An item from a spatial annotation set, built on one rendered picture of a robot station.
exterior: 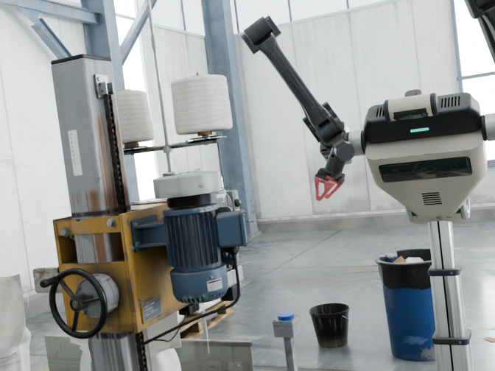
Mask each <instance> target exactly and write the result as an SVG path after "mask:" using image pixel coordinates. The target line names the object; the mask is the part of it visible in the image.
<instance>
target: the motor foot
mask: <svg viewBox="0 0 495 371"><path fill-rule="evenodd" d="M130 228H131V234H132V240H133V246H134V247H135V249H134V252H141V251H143V250H147V249H149V248H152V247H157V246H164V245H167V243H166V233H165V227H164V222H163V220H161V221H158V217H157V215H156V214H153V215H149V216H144V217H141V218H137V219H132V220H130Z"/></svg>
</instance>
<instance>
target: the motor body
mask: <svg viewBox="0 0 495 371"><path fill-rule="evenodd" d="M218 208H219V206H218V203H207V204H204V205H196V206H193V207H182V208H167V209H165V210H163V211H162V212H163V216H164V217H163V222H164V227H165V233H166V227H167V233H168V239H169V243H168V241H167V235H166V243H167V246H166V250H167V255H168V262H169V265H170V266H172V267H174V269H172V270H171V271H170V277H169V279H170V280H171V283H172V292H173V294H174V297H175V298H176V299H177V301H179V302H181V303H186V304H197V303H207V302H211V301H214V300H217V299H219V298H221V297H223V296H224V295H225V294H226V292H227V290H228V273H227V271H228V268H227V266H226V263H223V262H222V261H221V255H220V247H219V245H217V240H216V234H215V228H214V219H216V209H218Z"/></svg>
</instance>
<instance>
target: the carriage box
mask: <svg viewBox="0 0 495 371"><path fill-rule="evenodd" d="M130 207H131V212H127V213H121V214H119V215H118V216H107V217H98V218H89V219H72V217H71V216H67V217H63V218H60V219H53V220H52V222H53V228H54V233H55V243H56V249H57V259H58V264H59V270H60V272H62V271H63V270H64V269H68V268H80V269H84V270H85V271H87V272H89V273H91V274H105V275H109V276H110V277H111V278H112V279H113V280H114V282H115V283H116V285H117V287H118V290H119V302H118V306H117V308H115V309H113V310H112V311H111V312H110V313H108V315H107V319H106V321H105V324H104V326H103V328H102V330H101V331H121V332H134V333H140V332H142V330H144V329H145V328H148V327H149V326H151V325H153V324H155V323H156V322H158V321H160V320H162V319H164V318H165V317H167V316H169V315H171V314H173V313H175V312H176V311H179V310H181V309H182V308H184V307H186V306H188V305H190V304H186V303H181V302H179V301H177V299H176V298H175V297H174V294H173V292H172V283H171V280H170V279H169V277H170V271H171V270H172V269H174V267H172V266H170V265H169V262H168V255H167V250H166V245H164V246H157V247H152V248H149V249H147V250H143V251H141V252H134V249H135V247H134V246H133V240H132V234H131V228H130V220H132V219H137V218H141V217H144V216H149V215H153V214H156V215H157V217H158V221H161V220H163V217H164V216H163V212H162V211H163V210H165V209H167V208H169V207H167V202H166V201H160V202H144V203H136V204H130ZM118 232H121V235H122V246H123V251H124V258H123V259H121V260H118V261H114V262H104V263H84V264H79V263H78V260H77V250H76V244H75V239H74V235H84V234H95V233H118ZM83 279H84V277H82V276H80V275H68V276H66V277H64V279H63V281H64V282H65V283H66V285H67V286H68V287H69V288H70V289H71V290H72V292H73V293H74V294H75V293H76V287H77V284H79V282H80V281H81V280H83ZM62 291H63V301H64V307H65V313H66V322H67V325H68V326H69V327H70V328H71V329H72V325H73V320H74V311H72V309H71V308H70V305H69V302H70V299H71V298H70V296H69V295H68V293H67V292H66V291H65V289H64V288H63V287H62ZM158 297H161V307H162V312H163V313H161V314H159V315H158V316H156V317H153V318H152V319H150V320H148V321H146V322H145V321H144V312H143V305H144V304H146V303H148V302H150V301H152V300H154V299H156V298H158ZM98 321H99V317H96V318H92V317H88V316H86V315H84V314H83V313H82V312H81V311H80V312H79V317H78V321H77V329H76V331H90V330H92V329H93V328H94V327H95V326H96V324H97V323H98Z"/></svg>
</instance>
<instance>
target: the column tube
mask: <svg viewBox="0 0 495 371"><path fill-rule="evenodd" d="M51 69H52V79H53V85H54V90H55V100H56V106H57V116H58V121H59V128H60V137H61V143H62V148H63V159H64V164H65V170H66V180H67V186H68V191H69V202H70V207H71V217H72V219H89V218H98V217H107V216H118V215H119V209H118V207H119V206H118V203H117V198H116V195H117V194H116V187H115V180H114V176H113V165H112V157H111V153H110V143H109V137H108V136H109V134H108V127H107V120H106V115H105V105H104V99H100V98H97V97H96V88H95V82H94V74H101V75H107V76H108V82H113V88H114V93H115V94H113V95H111V99H112V102H113V112H114V118H115V120H114V121H115V125H116V135H117V140H118V148H119V159H120V162H121V171H122V182H123V184H124V195H125V201H126V203H125V205H126V207H127V212H131V207H130V196H129V190H128V184H127V174H126V168H125V162H124V152H123V146H122V135H121V129H120V123H119V113H118V107H117V101H116V91H115V85H114V78H113V68H112V63H111V61H107V60H96V59H91V58H85V57H81V58H78V59H74V60H69V61H65V62H61V63H55V64H52V66H51ZM70 130H77V138H78V144H79V150H80V160H81V166H82V175H78V176H74V172H73V166H72V160H71V150H70V144H69V134H68V131H70ZM74 239H75V244H76V250H77V260H78V263H79V264H84V263H104V262H114V261H118V260H121V259H123V258H124V251H123V246H122V235H121V232H118V233H95V234H84V235H74ZM88 340H89V346H90V351H91V361H92V367H93V371H140V366H139V363H138V353H137V343H136V334H135V333H134V332H121V331H100V332H99V333H98V334H97V335H95V336H93V337H91V338H89V339H88ZM145 350H146V353H145V354H146V357H147V367H148V371H152V362H151V356H150V346H149V343H148V344H146V345H145Z"/></svg>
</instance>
